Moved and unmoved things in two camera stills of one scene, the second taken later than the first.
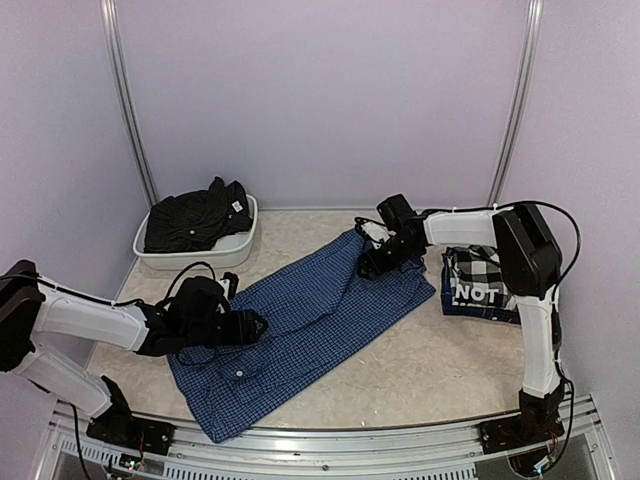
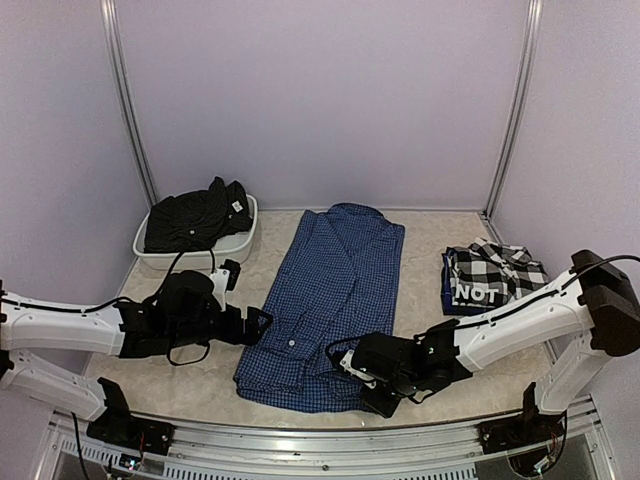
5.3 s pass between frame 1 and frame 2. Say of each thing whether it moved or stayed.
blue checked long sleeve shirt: moved
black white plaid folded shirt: stayed
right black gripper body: moved
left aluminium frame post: stayed
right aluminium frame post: stayed
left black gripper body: stayed
